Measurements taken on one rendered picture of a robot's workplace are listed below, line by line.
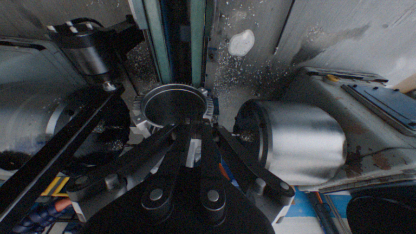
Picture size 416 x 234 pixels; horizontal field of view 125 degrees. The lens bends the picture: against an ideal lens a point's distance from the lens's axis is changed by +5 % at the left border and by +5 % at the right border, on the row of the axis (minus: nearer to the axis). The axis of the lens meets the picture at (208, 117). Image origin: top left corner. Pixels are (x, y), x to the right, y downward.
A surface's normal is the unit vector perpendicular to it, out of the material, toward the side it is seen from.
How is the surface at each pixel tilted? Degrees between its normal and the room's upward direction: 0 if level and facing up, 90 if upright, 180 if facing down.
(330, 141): 62
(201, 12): 0
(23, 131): 54
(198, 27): 0
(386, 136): 90
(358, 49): 0
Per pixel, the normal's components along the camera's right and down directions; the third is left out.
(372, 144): -1.00, -0.07
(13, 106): 0.08, -0.40
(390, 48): -0.01, 0.76
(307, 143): 0.07, -0.15
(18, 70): 1.00, 0.07
